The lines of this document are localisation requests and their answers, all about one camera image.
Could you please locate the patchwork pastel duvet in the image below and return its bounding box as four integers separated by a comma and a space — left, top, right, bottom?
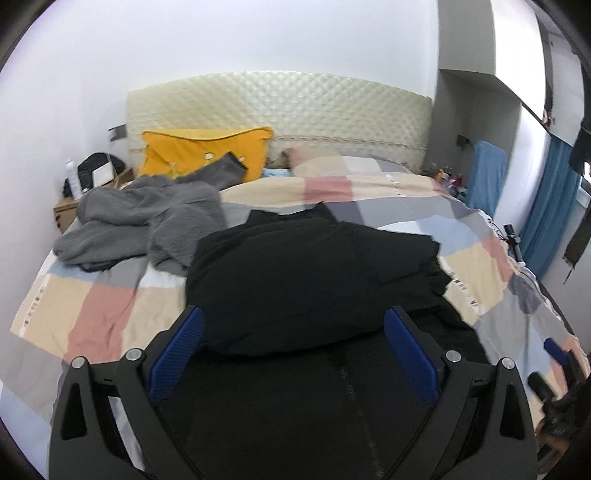
1, 153, 581, 475

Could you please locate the blue curtain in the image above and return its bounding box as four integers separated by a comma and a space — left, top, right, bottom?
521, 135, 581, 280

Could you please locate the yellow pillow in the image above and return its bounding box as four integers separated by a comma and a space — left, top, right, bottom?
138, 126, 273, 182

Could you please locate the white bottle on nightstand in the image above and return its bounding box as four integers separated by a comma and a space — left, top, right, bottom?
66, 159, 82, 201

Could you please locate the grey wardrobe cabinet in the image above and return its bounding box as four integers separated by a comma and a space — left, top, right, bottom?
427, 0, 555, 186

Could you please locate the wooden nightstand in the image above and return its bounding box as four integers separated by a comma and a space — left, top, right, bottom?
53, 168, 135, 234

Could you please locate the wall socket plate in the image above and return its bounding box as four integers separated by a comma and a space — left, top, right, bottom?
108, 124, 127, 142

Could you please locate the cream quilted headboard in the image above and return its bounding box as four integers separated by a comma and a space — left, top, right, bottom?
125, 71, 432, 172

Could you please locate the blue towel on chair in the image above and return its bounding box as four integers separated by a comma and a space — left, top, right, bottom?
466, 140, 508, 217

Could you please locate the black puffer jacket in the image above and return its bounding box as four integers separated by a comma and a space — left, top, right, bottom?
159, 204, 487, 479

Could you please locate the grey fleece garment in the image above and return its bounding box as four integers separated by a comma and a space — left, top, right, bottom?
53, 152, 247, 276

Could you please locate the black bag on nightstand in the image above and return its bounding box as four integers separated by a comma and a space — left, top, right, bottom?
62, 152, 127, 198

